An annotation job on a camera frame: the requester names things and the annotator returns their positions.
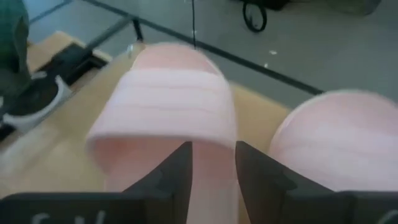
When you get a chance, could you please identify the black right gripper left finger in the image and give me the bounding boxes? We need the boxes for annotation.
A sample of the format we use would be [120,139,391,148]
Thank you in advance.
[123,141,193,224]

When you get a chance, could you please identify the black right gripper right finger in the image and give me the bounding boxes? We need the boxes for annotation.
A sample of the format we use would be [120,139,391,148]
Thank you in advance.
[235,141,352,224]

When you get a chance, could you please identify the pink slide sandal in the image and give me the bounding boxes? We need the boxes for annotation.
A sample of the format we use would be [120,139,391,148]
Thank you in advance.
[85,42,240,224]
[269,89,398,192]

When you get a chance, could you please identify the wooden shelf black metal legs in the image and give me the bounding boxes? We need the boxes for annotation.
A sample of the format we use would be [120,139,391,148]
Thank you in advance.
[0,18,292,224]

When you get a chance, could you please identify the black and white device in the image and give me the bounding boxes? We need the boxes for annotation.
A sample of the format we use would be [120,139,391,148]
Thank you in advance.
[0,42,109,141]

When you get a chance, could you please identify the black floor cable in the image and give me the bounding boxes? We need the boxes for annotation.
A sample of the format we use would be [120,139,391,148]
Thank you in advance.
[191,0,198,50]

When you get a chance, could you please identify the black coiled cable ring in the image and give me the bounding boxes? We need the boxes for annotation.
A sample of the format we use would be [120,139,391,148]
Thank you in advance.
[241,0,268,34]

